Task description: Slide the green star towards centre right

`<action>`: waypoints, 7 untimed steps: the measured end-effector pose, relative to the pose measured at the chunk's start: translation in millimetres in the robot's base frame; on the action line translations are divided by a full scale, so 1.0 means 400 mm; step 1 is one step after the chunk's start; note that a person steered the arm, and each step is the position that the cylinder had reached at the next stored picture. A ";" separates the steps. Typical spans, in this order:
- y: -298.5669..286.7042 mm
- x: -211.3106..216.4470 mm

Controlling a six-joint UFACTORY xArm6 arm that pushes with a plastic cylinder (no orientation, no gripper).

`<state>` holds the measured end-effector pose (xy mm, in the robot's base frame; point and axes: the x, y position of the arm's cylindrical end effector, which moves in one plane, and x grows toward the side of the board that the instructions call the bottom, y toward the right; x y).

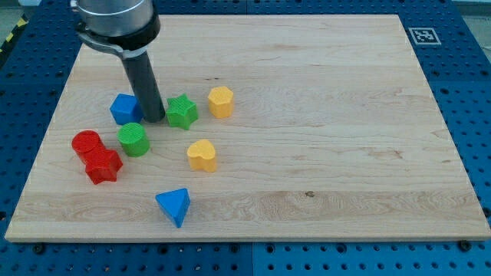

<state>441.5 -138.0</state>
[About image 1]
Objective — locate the red cylinder block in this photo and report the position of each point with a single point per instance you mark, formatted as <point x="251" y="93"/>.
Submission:
<point x="86" y="142"/>

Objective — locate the black bolt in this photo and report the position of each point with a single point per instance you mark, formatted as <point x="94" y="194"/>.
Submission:
<point x="464" y="245"/>
<point x="38" y="249"/>

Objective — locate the blue cube block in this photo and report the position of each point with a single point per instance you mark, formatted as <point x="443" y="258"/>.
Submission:
<point x="126" y="109"/>

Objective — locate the red star block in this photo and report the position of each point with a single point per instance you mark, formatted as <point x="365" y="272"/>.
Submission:
<point x="102" y="165"/>

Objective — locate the green cylinder block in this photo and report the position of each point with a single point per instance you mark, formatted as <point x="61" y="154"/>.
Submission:
<point x="133" y="139"/>

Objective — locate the blue triangle block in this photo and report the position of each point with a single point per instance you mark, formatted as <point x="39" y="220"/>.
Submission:
<point x="174" y="205"/>

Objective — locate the black bolt front right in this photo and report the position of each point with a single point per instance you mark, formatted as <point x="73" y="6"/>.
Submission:
<point x="464" y="245"/>

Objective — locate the wooden board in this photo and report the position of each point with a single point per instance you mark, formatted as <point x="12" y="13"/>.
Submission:
<point x="335" y="136"/>

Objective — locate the green star block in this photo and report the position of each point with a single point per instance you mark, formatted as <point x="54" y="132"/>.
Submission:
<point x="181" y="112"/>

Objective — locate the black bolt front left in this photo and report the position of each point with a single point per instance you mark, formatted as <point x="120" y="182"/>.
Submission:
<point x="38" y="249"/>

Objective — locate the white fiducial marker tag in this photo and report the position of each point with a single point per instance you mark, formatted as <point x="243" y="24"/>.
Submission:
<point x="424" y="36"/>

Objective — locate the yellow hexagon block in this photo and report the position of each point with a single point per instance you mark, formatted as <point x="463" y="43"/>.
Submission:
<point x="221" y="102"/>

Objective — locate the yellow heart block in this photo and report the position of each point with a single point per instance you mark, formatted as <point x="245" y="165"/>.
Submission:
<point x="202" y="156"/>

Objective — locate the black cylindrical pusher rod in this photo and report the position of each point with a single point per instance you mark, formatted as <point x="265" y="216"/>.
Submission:
<point x="144" y="85"/>

